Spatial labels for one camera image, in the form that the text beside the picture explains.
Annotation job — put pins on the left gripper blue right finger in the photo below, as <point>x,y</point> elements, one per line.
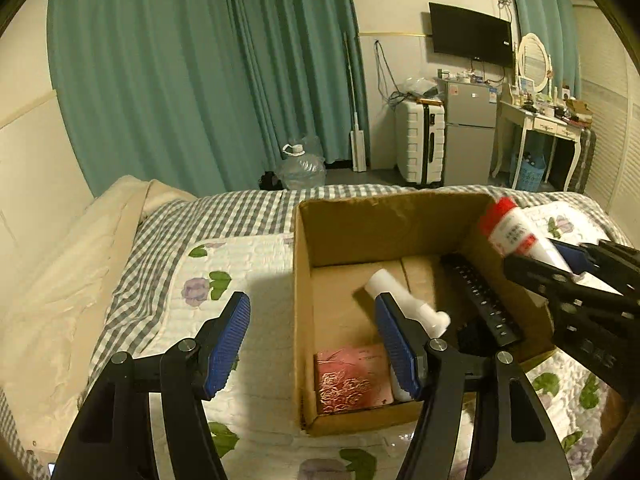
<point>512,437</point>

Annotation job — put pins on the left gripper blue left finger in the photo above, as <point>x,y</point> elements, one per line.
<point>111,437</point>

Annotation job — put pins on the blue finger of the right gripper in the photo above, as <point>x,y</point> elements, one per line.
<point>559,286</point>
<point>614,264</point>

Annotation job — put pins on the black remote control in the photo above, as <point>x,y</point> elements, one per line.
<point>491,327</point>

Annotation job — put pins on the white bottle red label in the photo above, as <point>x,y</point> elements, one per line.
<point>549,233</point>

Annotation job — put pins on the white handheld device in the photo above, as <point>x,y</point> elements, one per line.
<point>406,324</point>

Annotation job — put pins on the blue laundry basket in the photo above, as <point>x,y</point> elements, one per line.
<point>532,170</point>

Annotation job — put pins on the white floral quilt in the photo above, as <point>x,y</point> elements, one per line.
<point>340,239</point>

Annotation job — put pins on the white dressing table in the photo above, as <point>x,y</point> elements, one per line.
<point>537,132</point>

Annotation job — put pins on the white louvred wardrobe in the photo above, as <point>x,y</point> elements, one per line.
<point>610,86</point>

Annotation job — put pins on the silver mini fridge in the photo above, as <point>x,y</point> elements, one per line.
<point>470,116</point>

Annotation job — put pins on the brown cardboard box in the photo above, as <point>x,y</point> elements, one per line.
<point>347,251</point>

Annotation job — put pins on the white suitcase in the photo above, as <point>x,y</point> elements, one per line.
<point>420,141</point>

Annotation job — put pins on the white oval vanity mirror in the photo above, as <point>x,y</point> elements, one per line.
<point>533,64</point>

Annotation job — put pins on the grey checked bed sheet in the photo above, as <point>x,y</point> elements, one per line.
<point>250,233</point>

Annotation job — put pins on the white flat mop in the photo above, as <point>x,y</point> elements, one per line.
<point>356,135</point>

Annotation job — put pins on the green curtain right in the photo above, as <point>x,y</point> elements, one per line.
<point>554,22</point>

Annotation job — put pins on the green curtain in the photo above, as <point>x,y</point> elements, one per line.
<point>554,22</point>
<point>202,94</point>

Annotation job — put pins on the clear water jug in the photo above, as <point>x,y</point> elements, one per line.
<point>303,165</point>

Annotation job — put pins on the green curtain left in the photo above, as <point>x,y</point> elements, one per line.
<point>202,94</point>

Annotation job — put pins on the black wall television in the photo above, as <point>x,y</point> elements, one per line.
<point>470,34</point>

